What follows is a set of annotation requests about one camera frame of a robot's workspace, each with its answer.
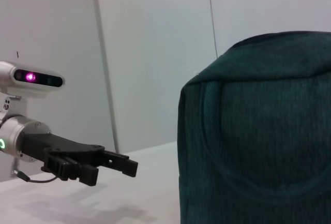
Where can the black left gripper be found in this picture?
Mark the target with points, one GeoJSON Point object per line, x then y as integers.
{"type": "Point", "coordinates": [57, 149]}

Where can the dark teal lunch bag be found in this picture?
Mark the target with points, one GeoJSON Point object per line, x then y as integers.
{"type": "Point", "coordinates": [258, 131]}

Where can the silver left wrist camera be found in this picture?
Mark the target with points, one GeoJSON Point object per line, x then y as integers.
{"type": "Point", "coordinates": [28, 79]}

